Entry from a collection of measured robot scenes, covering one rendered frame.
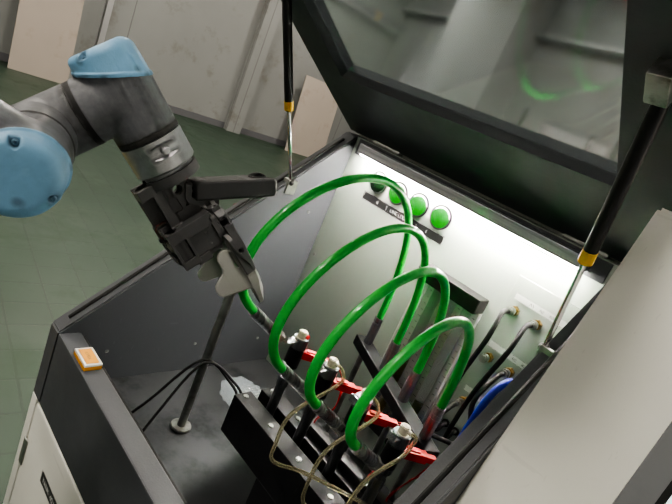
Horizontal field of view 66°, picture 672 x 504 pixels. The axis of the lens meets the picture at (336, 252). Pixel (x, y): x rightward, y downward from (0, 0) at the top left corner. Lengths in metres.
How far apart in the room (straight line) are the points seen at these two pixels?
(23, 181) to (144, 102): 0.19
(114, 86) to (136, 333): 0.62
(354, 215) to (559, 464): 0.70
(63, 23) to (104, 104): 8.71
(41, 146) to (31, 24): 8.77
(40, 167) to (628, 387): 0.65
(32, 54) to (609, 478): 9.03
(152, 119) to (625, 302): 0.59
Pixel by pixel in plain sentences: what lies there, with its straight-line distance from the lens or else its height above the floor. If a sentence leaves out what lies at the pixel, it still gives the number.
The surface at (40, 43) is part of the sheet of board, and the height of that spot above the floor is 0.47.
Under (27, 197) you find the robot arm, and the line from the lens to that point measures 0.51.
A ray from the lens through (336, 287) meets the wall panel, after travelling 1.22.
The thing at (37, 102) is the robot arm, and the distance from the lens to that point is 0.65.
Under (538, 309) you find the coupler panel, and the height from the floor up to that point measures 1.32.
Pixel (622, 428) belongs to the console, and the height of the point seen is 1.31.
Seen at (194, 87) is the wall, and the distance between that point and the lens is 10.38.
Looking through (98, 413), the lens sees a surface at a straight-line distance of 0.92.
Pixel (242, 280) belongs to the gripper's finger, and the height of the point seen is 1.25.
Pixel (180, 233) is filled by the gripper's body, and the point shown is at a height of 1.30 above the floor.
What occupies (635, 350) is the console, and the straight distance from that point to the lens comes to 0.71.
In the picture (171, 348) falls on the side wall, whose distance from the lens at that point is 1.20.
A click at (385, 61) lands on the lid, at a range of 0.97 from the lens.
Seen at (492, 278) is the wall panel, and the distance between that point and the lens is 1.00.
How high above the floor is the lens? 1.53
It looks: 16 degrees down
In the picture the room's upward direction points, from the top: 23 degrees clockwise
